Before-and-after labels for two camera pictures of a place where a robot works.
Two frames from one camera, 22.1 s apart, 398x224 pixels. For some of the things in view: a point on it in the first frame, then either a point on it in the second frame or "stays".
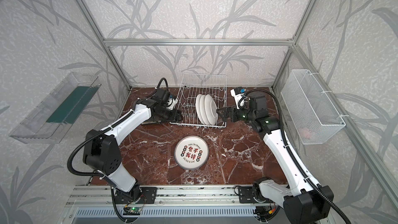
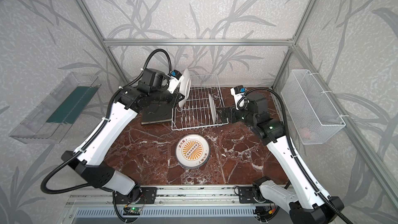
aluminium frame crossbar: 198,42 stays
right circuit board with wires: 264,211 stays
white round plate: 198,108 -> 193,151
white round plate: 202,110 -> 185,88
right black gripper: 230,114 stays
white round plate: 191,152 stays
